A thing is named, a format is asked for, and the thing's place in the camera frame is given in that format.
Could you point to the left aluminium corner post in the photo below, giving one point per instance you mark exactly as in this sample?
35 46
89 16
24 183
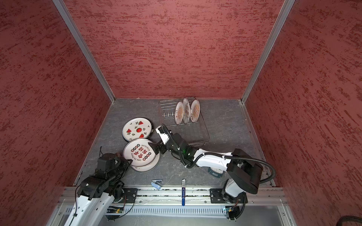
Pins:
66 16

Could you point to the right aluminium corner post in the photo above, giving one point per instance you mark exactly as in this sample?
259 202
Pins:
278 25

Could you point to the aluminium corner post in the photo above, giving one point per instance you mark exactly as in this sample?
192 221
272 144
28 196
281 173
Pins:
278 25
66 16

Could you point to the rearmost brown rim plate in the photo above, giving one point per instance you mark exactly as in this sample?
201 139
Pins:
195 110

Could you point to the aluminium front rail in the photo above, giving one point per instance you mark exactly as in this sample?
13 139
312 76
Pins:
197 196

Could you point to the blue marker pen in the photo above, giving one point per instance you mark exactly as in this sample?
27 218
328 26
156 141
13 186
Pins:
183 191

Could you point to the white slotted cable duct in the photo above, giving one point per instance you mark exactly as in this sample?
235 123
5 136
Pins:
187 211

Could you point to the green alarm clock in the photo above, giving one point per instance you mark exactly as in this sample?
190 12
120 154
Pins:
215 172

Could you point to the right small circuit board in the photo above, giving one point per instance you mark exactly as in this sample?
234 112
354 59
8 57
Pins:
232 213

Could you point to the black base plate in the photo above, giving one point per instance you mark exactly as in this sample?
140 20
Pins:
130 195
217 195

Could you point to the light blue clip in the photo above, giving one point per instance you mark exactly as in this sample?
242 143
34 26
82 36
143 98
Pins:
157 183

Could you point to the small circuit board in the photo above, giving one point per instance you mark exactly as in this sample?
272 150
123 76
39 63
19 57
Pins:
232 213
114 210

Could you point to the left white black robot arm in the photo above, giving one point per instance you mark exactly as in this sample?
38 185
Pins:
97 192

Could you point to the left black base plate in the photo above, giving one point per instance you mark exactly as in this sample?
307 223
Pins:
130 195

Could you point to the metal wire dish rack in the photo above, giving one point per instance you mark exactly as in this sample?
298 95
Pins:
195 133

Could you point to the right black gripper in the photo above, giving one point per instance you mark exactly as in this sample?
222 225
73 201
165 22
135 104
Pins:
156 148

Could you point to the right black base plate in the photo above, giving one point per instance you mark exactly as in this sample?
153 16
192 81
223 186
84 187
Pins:
217 195

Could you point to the brown patterned plate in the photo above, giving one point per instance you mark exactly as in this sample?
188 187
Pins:
179 111

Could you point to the white watermelon pattern plate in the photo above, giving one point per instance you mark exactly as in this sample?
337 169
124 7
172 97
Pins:
136 128

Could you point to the left small circuit board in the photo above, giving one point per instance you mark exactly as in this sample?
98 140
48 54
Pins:
114 210

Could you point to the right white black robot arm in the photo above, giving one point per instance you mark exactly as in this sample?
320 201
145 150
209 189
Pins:
245 171

